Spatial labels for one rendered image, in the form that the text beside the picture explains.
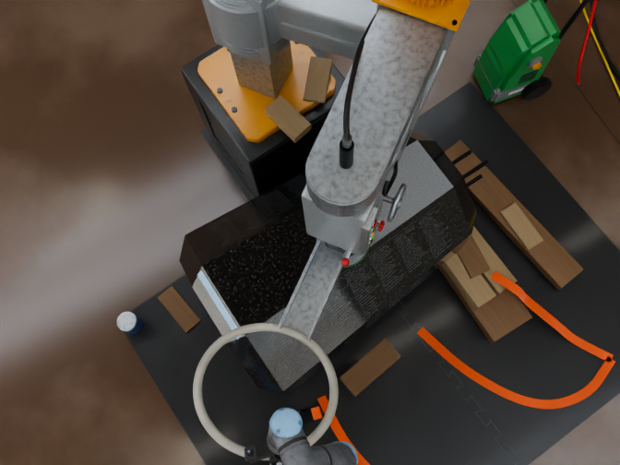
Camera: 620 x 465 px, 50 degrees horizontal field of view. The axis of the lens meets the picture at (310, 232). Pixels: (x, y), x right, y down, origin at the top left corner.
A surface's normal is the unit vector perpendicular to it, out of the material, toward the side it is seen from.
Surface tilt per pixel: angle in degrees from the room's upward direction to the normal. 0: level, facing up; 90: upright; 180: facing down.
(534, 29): 34
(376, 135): 0
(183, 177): 0
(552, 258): 0
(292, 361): 45
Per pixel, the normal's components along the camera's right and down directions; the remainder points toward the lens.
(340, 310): 0.39, 0.34
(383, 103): -0.04, -0.29
